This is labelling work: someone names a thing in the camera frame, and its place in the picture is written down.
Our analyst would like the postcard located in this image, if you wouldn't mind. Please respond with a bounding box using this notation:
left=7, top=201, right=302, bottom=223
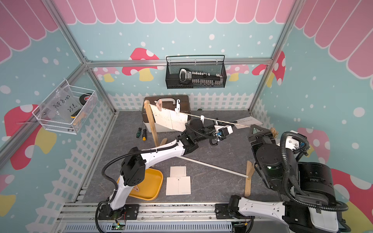
left=170, top=111, right=188, bottom=132
left=150, top=105, right=173, bottom=130
left=170, top=166, right=187, bottom=178
left=234, top=116, right=262, bottom=129
left=166, top=176, right=191, bottom=196

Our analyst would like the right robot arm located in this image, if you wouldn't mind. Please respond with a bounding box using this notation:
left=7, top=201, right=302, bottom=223
left=227, top=125, right=351, bottom=233

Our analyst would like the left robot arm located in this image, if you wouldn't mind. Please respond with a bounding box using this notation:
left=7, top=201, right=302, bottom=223
left=95, top=119, right=218, bottom=220

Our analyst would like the wooden clothesline rack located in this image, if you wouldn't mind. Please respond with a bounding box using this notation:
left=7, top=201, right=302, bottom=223
left=143, top=99, right=279, bottom=198

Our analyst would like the brown lidded storage box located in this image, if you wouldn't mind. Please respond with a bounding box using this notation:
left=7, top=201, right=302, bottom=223
left=145, top=95, right=191, bottom=133

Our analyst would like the socket set in basket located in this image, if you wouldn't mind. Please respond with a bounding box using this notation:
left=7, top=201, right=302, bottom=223
left=179, top=69, right=225, bottom=88

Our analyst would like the yellow plastic tray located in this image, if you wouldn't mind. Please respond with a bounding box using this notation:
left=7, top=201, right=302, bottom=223
left=116, top=168, right=163, bottom=201

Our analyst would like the black tape roll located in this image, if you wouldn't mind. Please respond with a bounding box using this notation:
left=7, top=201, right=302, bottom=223
left=79, top=94, right=91, bottom=106

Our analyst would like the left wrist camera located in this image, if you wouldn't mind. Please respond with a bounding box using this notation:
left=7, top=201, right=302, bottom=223
left=214, top=125, right=233, bottom=141

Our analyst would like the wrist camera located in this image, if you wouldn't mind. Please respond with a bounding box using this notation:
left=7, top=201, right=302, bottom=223
left=285, top=131, right=310, bottom=161
left=214, top=125, right=233, bottom=141

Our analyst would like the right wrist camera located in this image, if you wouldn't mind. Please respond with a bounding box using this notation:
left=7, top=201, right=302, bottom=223
left=285, top=131, right=310, bottom=161

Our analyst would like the yellow handled screwdriver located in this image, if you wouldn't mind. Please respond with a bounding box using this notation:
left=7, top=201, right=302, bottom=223
left=142, top=126, right=147, bottom=141

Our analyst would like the black wire mesh basket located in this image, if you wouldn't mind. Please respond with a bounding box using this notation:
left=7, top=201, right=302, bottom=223
left=165, top=55, right=227, bottom=89

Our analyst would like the green handled screwdriver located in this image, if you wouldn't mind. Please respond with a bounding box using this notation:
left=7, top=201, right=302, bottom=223
left=136, top=123, right=143, bottom=138

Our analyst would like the white wire basket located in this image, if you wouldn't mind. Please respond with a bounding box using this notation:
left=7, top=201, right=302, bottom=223
left=32, top=80, right=98, bottom=135

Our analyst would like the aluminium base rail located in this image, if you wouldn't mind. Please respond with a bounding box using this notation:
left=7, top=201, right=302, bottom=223
left=58, top=202, right=289, bottom=233

